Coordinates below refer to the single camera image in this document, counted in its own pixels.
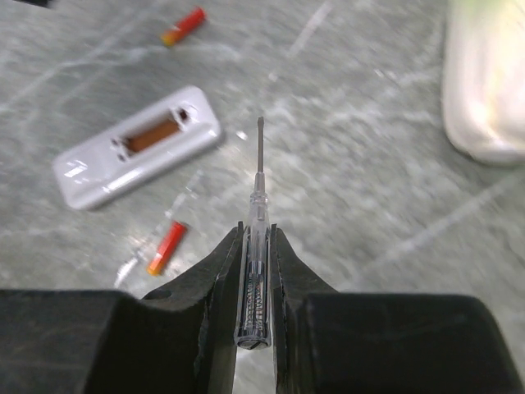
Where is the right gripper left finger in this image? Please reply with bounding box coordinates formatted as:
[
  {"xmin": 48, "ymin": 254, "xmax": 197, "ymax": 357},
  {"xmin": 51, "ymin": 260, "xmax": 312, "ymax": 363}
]
[{"xmin": 1, "ymin": 227, "xmax": 243, "ymax": 393}]

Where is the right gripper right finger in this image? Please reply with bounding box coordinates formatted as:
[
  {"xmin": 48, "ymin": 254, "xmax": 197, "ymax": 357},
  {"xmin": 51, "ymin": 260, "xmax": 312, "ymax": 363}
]
[{"xmin": 270, "ymin": 227, "xmax": 524, "ymax": 393}]

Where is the clear handle screwdriver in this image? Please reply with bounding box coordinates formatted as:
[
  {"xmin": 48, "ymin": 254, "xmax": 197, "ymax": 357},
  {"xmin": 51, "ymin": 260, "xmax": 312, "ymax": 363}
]
[{"xmin": 234, "ymin": 117, "xmax": 272, "ymax": 350}]

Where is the red battery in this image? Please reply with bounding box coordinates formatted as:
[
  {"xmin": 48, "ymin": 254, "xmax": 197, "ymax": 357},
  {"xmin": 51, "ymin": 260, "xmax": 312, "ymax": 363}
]
[
  {"xmin": 147, "ymin": 221, "xmax": 188, "ymax": 276},
  {"xmin": 161, "ymin": 7, "xmax": 206, "ymax": 47}
]

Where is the napa cabbage toy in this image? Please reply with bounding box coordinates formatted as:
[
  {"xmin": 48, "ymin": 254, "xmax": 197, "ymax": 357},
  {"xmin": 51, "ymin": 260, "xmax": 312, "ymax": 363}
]
[{"xmin": 441, "ymin": 1, "xmax": 524, "ymax": 165}]

